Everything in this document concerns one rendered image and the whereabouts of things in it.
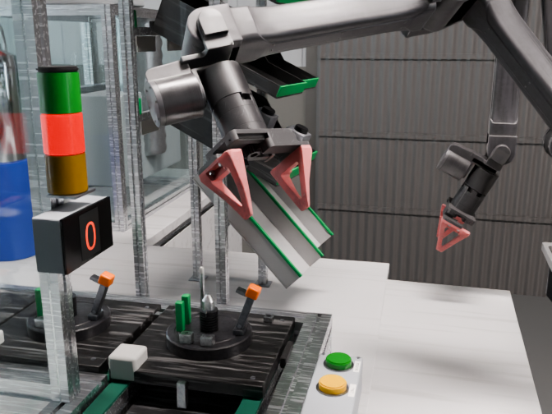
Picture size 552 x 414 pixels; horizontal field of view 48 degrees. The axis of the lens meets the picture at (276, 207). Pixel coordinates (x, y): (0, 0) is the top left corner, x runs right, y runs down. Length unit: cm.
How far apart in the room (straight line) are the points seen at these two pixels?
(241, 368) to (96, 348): 24
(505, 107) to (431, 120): 231
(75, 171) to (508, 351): 89
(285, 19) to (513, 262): 319
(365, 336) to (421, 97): 252
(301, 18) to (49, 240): 44
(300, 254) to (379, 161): 249
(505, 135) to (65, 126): 94
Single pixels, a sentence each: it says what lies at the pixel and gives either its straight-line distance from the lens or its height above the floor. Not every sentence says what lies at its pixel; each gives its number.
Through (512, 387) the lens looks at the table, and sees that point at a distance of 122.
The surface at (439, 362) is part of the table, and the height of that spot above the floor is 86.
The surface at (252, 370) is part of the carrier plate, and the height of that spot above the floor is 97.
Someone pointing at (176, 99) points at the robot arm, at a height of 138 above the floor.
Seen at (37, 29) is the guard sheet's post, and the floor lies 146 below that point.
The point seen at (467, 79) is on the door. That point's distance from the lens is 370.
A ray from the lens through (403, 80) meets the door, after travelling 370.
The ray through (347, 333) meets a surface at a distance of 133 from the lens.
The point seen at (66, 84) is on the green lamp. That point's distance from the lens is 80.
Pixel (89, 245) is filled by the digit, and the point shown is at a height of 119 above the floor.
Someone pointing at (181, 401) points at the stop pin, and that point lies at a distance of 97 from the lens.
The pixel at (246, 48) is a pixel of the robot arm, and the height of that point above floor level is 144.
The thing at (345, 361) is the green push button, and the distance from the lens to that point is 99.
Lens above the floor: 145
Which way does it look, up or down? 15 degrees down
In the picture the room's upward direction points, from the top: straight up
